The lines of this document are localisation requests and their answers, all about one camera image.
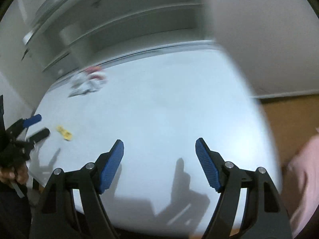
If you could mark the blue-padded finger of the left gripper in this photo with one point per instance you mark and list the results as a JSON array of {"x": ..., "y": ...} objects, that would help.
[{"x": 26, "y": 123}]

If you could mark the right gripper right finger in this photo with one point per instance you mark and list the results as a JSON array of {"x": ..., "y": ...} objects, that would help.
[{"x": 264, "y": 214}]

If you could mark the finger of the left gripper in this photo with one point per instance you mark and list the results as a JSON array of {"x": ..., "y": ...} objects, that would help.
[{"x": 39, "y": 136}]

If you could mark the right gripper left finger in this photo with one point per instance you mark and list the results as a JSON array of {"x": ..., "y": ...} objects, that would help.
[{"x": 70, "y": 205}]

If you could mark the yellow snack wrapper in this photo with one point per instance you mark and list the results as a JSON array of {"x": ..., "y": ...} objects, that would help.
[{"x": 65, "y": 133}]

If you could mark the white red wrapper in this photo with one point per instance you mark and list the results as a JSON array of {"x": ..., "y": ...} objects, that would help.
[{"x": 91, "y": 79}]

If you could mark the person's left hand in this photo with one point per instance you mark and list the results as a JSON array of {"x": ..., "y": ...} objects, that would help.
[{"x": 19, "y": 174}]

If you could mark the pink bed blanket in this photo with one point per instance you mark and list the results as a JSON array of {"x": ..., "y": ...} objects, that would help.
[{"x": 300, "y": 186}]

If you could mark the white shelf unit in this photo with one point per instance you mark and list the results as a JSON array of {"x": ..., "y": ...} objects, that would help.
[{"x": 42, "y": 40}]

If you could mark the white desk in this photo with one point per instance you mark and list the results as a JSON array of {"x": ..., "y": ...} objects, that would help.
[{"x": 159, "y": 105}]

